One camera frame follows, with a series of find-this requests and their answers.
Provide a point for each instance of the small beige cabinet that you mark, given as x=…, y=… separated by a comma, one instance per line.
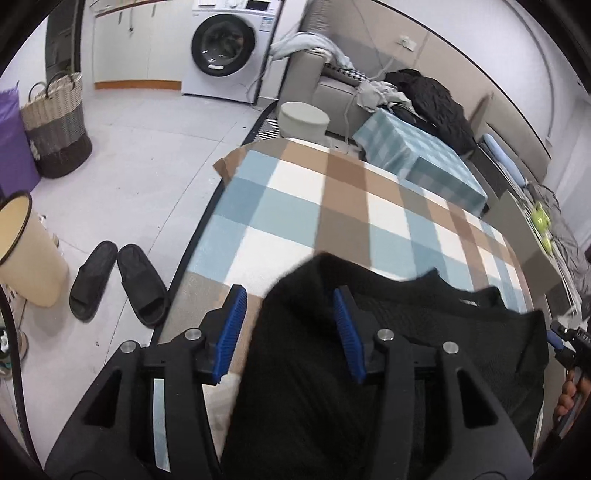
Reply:
x=531, y=258

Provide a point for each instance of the black door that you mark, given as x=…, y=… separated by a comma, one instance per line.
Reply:
x=62, y=41

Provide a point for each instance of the white wall socket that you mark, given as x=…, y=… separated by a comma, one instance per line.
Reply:
x=408, y=43

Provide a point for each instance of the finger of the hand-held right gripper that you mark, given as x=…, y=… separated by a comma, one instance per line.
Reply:
x=559, y=330
x=558, y=350

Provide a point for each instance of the green plush toy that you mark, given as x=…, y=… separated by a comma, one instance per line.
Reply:
x=540, y=221

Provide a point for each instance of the woven laundry basket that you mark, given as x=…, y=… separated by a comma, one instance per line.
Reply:
x=60, y=134

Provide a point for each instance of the black knit sweater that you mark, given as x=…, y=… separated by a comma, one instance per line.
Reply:
x=295, y=369

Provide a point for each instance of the black slipper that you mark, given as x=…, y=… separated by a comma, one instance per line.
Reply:
x=143, y=286
x=92, y=281

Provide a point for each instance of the light grey blanket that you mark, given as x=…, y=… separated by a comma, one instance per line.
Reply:
x=304, y=44

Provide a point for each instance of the striped floor mat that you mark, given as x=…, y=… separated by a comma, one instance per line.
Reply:
x=270, y=131

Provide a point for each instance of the white round stool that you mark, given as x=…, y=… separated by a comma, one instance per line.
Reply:
x=302, y=122

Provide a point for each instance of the houndstooth cushion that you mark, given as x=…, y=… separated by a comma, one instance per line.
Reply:
x=344, y=73

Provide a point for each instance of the beige trash bin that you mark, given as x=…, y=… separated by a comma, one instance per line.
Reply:
x=32, y=267

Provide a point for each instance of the blue pillow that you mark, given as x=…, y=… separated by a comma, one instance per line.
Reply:
x=503, y=157

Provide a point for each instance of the blue checkered side table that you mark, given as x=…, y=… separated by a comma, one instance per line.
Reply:
x=406, y=143

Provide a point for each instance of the beige sofa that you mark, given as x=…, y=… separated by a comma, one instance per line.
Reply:
x=328, y=92

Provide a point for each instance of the white base cabinet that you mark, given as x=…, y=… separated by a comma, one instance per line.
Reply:
x=138, y=46

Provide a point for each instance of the black puffy jacket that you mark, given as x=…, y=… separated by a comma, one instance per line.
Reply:
x=434, y=106

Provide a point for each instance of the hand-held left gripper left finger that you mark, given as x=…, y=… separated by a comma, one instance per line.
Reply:
x=231, y=332

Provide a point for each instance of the pale grey garment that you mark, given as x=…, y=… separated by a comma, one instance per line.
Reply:
x=374, y=94

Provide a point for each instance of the purple bag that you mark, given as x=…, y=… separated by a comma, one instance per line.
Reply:
x=16, y=147

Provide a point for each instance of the brown blue plaid tablecloth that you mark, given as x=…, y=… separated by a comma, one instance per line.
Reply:
x=300, y=207

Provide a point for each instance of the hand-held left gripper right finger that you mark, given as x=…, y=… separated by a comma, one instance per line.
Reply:
x=348, y=337

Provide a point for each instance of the person's right hand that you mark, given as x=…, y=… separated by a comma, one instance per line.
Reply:
x=564, y=401

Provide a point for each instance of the white washing machine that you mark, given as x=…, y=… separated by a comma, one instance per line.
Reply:
x=221, y=46

